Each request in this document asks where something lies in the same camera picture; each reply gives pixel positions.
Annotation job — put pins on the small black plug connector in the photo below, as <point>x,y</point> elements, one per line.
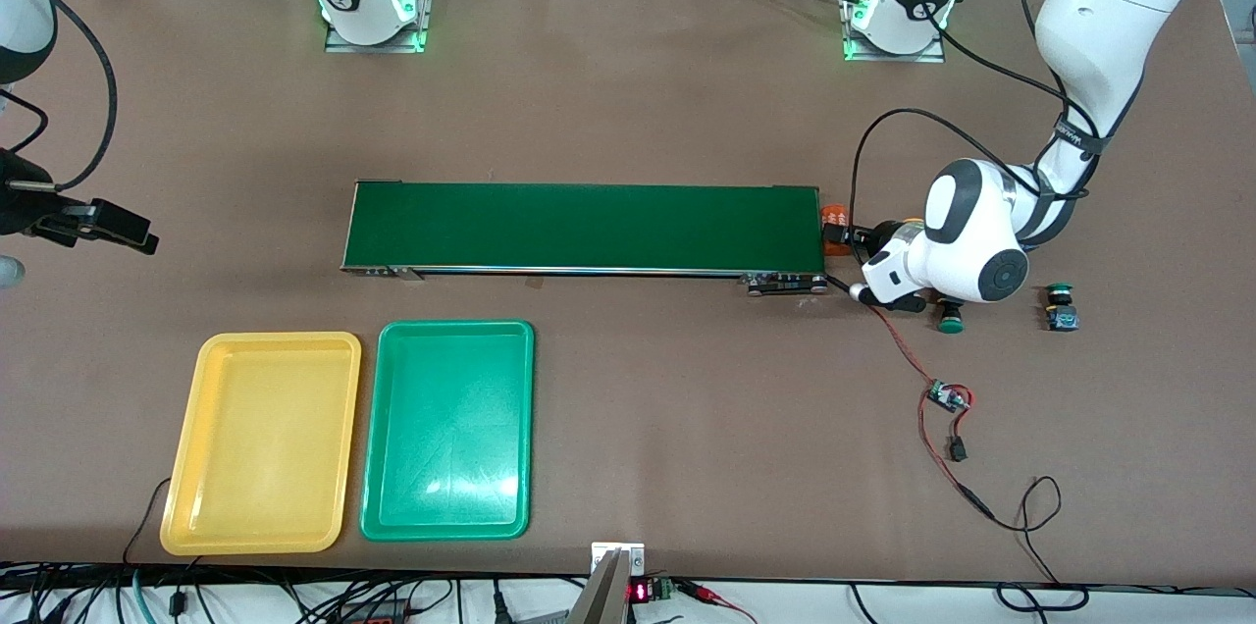
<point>957,450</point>

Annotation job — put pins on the green conveyor belt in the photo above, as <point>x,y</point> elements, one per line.
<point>589,227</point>

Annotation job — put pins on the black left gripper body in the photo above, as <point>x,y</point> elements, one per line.
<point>867,236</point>

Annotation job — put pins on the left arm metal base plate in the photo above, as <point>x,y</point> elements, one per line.
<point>893,57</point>

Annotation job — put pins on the small green circuit board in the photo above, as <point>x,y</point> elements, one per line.
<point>947,396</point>

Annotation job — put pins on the green push button switch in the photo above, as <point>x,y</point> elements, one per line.
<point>950,322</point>
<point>1061,310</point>

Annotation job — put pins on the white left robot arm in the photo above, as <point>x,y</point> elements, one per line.
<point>1109,6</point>

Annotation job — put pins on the orange cylinder with white print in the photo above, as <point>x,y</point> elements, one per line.
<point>834,214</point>

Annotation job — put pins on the green plastic tray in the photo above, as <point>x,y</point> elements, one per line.
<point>446,428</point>

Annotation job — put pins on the red LED display module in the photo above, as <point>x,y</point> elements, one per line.
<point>643,592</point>

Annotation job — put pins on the yellow plastic tray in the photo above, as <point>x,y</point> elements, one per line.
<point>260,438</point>

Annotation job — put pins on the small metal bracket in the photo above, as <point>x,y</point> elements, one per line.
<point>616,552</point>

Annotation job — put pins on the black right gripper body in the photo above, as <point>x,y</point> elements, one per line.
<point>22,208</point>

